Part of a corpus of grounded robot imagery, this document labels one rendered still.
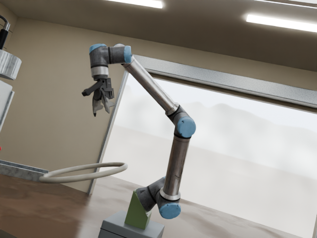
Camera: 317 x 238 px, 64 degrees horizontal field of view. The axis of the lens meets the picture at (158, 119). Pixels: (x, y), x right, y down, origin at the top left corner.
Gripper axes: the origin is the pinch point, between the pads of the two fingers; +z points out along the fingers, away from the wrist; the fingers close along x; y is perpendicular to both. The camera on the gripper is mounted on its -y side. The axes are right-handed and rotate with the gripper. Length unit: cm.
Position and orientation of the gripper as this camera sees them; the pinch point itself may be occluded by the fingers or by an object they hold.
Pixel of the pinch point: (100, 115)
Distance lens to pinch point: 133.1
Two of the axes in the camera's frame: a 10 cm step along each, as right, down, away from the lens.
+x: -6.6, 1.1, 7.4
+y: 7.4, -0.5, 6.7
